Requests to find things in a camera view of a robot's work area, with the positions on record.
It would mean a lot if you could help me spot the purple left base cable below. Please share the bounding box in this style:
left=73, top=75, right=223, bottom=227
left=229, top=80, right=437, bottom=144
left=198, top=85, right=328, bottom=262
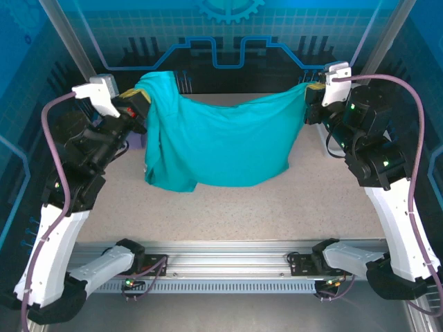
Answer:
left=114, top=255, right=170, bottom=302

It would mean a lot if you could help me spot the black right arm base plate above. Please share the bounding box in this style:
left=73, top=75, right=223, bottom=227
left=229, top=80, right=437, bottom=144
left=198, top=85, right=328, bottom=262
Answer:
left=287, top=253, right=326, bottom=277

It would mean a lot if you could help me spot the aluminium front rail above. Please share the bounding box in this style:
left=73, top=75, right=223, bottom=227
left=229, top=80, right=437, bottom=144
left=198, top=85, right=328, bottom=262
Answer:
left=69, top=240, right=392, bottom=278

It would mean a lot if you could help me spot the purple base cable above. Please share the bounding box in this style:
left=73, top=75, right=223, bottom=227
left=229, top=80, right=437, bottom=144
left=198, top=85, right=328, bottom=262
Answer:
left=316, top=273, right=357, bottom=304
left=114, top=255, right=170, bottom=302

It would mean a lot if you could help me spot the slotted grey cable duct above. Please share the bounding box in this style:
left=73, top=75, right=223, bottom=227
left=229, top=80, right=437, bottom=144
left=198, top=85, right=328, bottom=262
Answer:
left=93, top=279, right=318, bottom=295

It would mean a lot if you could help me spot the teal t-shirt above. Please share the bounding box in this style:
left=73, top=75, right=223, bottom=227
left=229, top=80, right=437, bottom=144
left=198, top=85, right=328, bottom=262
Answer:
left=134, top=71, right=311, bottom=193

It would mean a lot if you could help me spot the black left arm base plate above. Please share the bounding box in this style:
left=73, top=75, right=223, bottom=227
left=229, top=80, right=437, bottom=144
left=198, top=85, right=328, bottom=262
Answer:
left=138, top=254, right=170, bottom=277

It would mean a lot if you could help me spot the aluminium frame post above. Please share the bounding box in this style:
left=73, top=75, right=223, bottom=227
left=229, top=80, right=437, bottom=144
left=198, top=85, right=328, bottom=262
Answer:
left=37, top=0, right=98, bottom=80
left=359, top=0, right=419, bottom=75

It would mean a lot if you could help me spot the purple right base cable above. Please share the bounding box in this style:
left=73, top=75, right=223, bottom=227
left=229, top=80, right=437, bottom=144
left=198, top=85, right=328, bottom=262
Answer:
left=316, top=273, right=357, bottom=304

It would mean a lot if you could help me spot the black connector with orange light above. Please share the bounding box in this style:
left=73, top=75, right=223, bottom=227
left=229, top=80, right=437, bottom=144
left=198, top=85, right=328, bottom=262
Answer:
left=316, top=278, right=343, bottom=293

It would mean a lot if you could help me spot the black connector with green light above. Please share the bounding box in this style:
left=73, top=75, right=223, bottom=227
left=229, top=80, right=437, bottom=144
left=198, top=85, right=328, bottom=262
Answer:
left=121, top=278, right=146, bottom=292

